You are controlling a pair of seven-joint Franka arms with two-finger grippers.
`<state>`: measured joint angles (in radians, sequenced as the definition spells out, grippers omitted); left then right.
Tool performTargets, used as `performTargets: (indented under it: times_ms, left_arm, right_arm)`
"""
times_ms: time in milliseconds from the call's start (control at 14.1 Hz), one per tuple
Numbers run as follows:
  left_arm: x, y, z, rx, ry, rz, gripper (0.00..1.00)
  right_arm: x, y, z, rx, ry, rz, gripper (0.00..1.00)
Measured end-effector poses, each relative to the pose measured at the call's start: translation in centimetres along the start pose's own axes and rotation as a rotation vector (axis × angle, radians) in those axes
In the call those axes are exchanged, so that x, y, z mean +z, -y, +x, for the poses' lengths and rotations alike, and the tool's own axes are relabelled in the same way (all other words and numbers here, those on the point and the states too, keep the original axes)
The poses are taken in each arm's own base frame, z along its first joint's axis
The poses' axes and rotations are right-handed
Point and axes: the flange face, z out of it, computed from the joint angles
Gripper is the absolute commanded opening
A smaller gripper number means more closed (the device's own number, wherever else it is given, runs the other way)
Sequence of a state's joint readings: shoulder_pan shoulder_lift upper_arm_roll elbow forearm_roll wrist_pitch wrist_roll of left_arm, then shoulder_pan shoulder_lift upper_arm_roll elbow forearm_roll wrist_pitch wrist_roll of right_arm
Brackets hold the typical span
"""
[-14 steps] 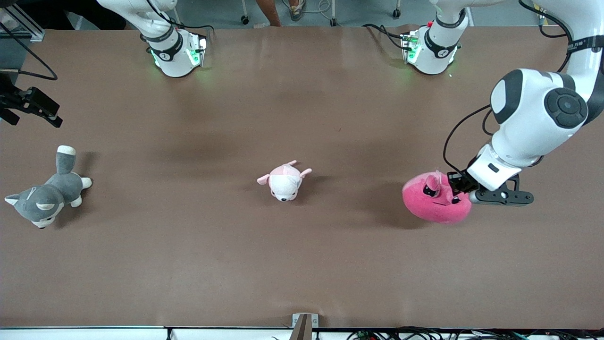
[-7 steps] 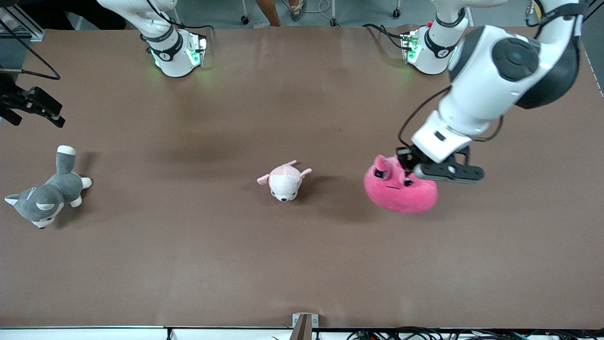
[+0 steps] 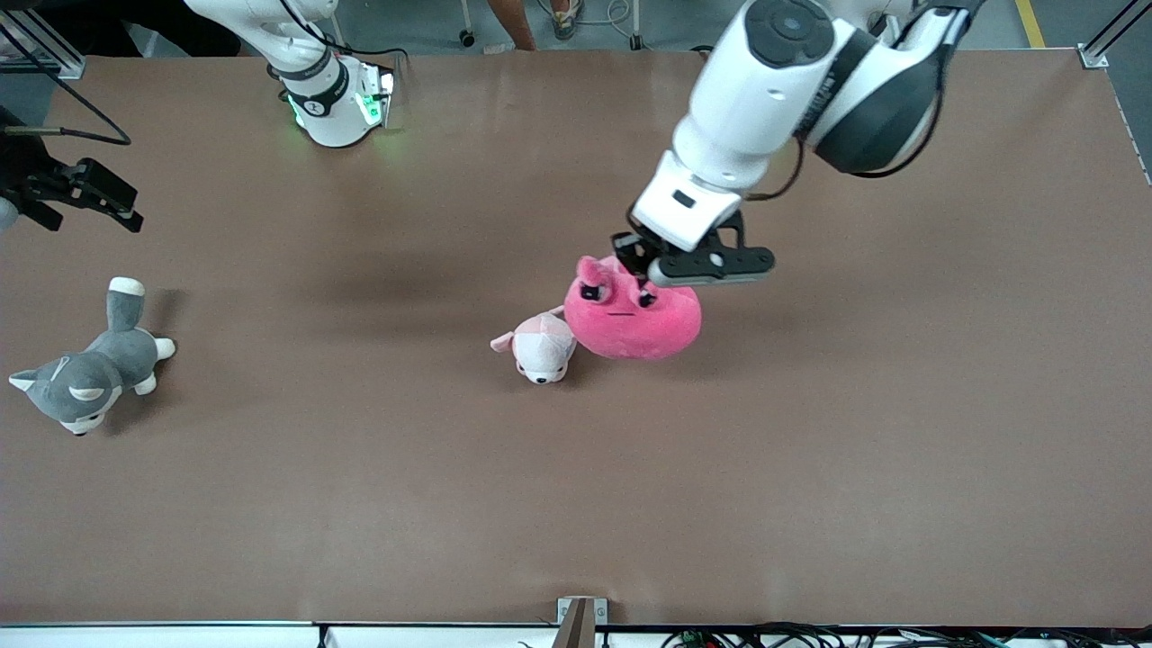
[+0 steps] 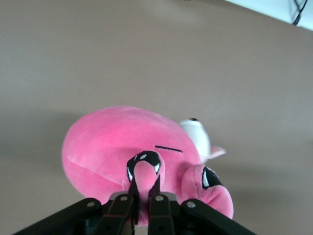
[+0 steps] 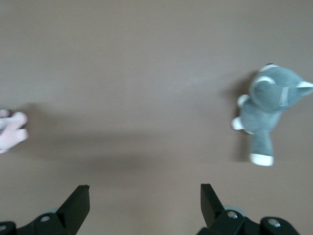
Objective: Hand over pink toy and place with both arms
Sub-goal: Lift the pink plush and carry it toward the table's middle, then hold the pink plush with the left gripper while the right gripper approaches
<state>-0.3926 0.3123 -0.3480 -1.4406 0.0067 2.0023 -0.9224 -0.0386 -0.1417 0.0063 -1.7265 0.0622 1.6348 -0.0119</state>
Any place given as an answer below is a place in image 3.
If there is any aluminium frame profile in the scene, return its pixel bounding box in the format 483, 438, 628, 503
0, 18, 86, 80
1080, 0, 1152, 70

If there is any small white pink plush toy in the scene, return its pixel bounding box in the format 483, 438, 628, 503
490, 309, 579, 384

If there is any white floor cable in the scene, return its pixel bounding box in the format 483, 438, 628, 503
538, 0, 635, 41

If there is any black cable bundle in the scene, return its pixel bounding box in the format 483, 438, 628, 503
661, 621, 1152, 648

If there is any black right arm base cable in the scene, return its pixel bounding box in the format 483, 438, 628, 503
279, 0, 413, 66

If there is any grey white husky plush toy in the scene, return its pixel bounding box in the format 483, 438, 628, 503
9, 276, 176, 437

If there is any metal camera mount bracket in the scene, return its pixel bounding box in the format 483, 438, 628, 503
556, 597, 608, 648

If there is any person's bare leg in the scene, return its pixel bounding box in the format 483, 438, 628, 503
489, 0, 538, 52

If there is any pink round plush toy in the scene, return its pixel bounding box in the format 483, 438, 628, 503
564, 256, 703, 362

